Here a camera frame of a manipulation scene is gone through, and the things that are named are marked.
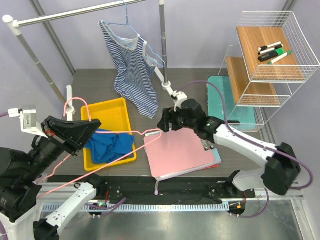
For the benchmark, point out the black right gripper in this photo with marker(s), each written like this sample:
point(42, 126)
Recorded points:
point(168, 114)

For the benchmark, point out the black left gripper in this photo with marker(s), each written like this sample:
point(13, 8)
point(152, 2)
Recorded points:
point(71, 134)

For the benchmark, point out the pink wire hanger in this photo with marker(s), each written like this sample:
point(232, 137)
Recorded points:
point(108, 164)

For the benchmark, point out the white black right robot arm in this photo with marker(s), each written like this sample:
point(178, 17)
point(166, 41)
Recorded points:
point(277, 171)

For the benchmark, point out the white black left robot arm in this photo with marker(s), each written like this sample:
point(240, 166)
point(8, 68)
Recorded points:
point(20, 170)

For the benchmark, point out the blue white striped tank top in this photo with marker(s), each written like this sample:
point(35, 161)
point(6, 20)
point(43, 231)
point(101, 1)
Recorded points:
point(135, 69)

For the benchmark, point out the silver white clothes rack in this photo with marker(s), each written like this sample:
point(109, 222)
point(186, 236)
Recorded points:
point(16, 25)

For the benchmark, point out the pink clipboard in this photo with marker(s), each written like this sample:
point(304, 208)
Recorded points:
point(175, 150)

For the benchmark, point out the yellow plastic tray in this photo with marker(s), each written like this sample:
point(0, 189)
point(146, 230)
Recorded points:
point(113, 115)

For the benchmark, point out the light blue clipboard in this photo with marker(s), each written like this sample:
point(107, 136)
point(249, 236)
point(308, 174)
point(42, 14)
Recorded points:
point(216, 156)

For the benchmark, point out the lower wooden shelf board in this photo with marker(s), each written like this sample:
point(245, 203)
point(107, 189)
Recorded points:
point(247, 93)

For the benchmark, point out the wooden shelf board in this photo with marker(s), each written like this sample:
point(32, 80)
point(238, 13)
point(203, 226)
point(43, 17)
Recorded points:
point(247, 93)
point(253, 37)

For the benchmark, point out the black white marker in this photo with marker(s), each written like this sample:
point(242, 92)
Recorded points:
point(262, 48)
point(272, 49)

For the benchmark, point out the upper wooden shelf board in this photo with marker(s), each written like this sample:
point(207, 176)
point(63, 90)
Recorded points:
point(253, 37)

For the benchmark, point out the green highlighter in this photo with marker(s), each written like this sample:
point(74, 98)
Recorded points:
point(271, 54)

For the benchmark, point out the green white pen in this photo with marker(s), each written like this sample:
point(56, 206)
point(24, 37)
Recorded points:
point(280, 57)

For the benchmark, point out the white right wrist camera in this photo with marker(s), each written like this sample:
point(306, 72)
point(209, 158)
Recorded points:
point(178, 97)

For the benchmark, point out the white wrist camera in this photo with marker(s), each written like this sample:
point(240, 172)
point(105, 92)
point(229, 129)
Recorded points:
point(28, 121)
point(178, 97)

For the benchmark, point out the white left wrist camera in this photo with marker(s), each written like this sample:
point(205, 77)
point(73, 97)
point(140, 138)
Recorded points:
point(28, 121)

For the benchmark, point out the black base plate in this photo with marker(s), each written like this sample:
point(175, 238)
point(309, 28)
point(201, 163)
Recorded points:
point(140, 190)

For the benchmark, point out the white slotted cable duct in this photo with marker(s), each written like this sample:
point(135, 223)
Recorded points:
point(131, 208)

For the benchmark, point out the white wire shelf rack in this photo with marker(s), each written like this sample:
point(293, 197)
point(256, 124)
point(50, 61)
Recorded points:
point(302, 50)

